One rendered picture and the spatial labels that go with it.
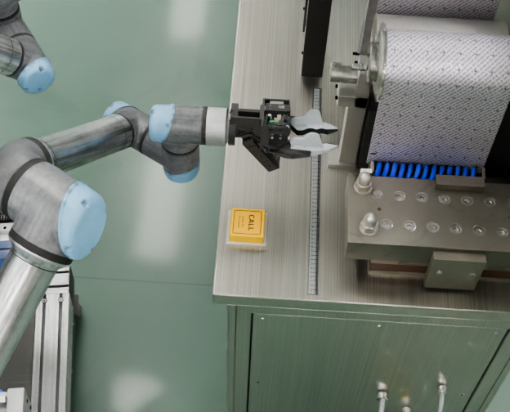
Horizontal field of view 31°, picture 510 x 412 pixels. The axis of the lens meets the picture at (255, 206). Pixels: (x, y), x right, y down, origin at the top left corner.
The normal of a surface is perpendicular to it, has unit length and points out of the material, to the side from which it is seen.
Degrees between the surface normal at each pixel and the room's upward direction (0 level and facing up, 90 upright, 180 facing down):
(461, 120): 90
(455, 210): 0
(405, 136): 90
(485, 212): 0
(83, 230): 86
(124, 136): 72
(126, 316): 0
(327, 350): 90
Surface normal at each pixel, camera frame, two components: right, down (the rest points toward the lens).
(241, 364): -0.06, 0.83
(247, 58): 0.03, -0.56
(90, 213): 0.88, 0.37
